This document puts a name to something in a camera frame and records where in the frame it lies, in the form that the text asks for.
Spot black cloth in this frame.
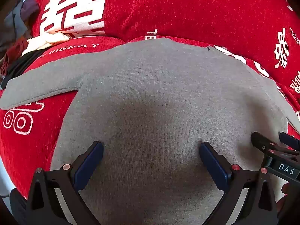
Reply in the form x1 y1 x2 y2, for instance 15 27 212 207
1 49 45 87

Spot cream cloth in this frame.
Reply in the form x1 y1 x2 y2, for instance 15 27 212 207
22 31 71 55

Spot red printed bed sheet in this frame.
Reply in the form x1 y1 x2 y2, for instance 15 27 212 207
0 35 300 200

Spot red printed quilt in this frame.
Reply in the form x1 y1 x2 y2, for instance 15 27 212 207
28 0 300 96

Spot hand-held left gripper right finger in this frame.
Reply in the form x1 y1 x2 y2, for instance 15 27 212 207
200 142 278 225

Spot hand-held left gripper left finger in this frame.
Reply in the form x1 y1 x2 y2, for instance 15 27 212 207
25 141 104 225

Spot grey purple cloth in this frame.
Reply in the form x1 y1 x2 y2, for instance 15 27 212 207
5 0 39 38

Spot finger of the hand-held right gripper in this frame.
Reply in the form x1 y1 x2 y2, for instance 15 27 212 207
279 132 300 151
251 132 300 160

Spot dark red cloth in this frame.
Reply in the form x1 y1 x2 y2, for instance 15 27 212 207
0 37 29 75

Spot grey sweater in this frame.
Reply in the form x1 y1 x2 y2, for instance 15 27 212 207
0 37 300 225

